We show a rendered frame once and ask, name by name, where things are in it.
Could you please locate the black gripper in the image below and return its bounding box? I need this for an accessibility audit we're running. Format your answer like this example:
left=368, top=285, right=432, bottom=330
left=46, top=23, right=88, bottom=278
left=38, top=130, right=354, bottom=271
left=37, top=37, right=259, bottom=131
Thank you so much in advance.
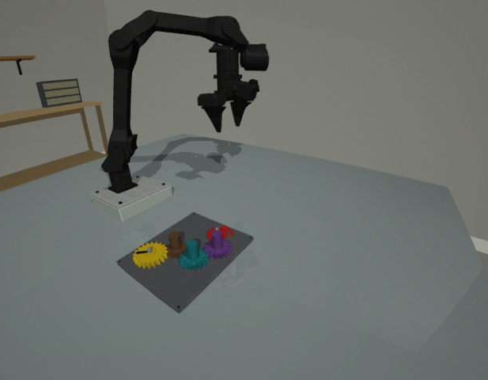
left=197, top=70, right=251, bottom=132

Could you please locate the dark teal gear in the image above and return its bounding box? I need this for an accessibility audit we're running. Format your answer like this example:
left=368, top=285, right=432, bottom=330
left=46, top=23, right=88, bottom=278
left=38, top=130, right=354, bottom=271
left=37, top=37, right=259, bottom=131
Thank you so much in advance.
left=179, top=240, right=209, bottom=271

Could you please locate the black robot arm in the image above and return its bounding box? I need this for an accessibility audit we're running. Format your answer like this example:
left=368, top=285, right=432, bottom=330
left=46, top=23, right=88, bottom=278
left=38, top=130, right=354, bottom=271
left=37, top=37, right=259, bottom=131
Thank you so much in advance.
left=100, top=9, right=270, bottom=194

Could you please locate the brown gear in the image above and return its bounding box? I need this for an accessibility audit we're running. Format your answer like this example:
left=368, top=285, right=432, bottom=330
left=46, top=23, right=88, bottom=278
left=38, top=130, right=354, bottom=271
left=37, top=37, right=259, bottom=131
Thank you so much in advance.
left=166, top=232, right=187, bottom=259

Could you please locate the purple gear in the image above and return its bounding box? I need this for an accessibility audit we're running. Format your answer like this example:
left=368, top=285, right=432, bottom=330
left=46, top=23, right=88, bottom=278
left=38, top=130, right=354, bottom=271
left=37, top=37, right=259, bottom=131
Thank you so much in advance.
left=203, top=230, right=232, bottom=260

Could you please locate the yellow gear with black stripe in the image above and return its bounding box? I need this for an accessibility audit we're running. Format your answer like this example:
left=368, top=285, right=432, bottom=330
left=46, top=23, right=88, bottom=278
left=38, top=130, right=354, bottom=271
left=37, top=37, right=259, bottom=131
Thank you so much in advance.
left=133, top=242, right=168, bottom=269

